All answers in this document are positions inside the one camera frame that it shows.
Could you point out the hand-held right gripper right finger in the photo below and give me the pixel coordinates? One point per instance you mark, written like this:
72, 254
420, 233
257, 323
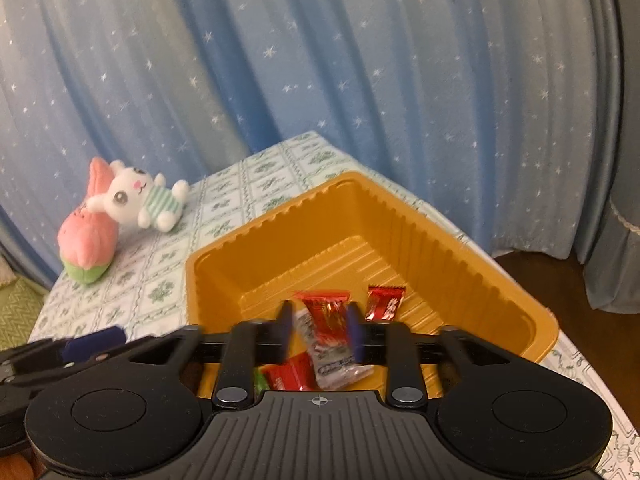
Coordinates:
354, 332

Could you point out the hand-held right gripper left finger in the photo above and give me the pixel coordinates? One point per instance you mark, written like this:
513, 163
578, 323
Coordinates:
285, 332

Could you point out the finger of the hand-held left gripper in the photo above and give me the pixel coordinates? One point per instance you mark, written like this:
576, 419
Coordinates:
95, 341

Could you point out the red snack packet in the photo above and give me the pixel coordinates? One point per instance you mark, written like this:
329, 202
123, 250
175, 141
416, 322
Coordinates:
325, 310
290, 375
382, 305

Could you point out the grey snack packet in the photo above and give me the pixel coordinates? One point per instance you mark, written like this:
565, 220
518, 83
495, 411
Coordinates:
332, 367

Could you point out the yellow green candy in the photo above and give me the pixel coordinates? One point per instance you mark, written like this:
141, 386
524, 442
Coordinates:
260, 382

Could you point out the orange plastic tray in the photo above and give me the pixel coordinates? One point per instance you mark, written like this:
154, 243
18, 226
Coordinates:
350, 220

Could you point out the person's left hand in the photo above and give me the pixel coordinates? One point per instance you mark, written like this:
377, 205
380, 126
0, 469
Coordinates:
15, 467

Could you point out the green floral tablecloth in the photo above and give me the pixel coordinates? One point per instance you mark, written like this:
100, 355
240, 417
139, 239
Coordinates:
165, 270

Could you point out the pink star plush toy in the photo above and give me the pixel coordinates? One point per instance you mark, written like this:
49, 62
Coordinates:
85, 240

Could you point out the white bunny plush toy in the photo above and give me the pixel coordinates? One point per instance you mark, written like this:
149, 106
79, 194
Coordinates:
127, 192

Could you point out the blue star-print curtain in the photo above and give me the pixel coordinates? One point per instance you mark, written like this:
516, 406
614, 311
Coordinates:
350, 60

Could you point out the grey curtain with lace trim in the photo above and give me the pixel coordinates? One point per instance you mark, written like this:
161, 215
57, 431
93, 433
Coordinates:
617, 260

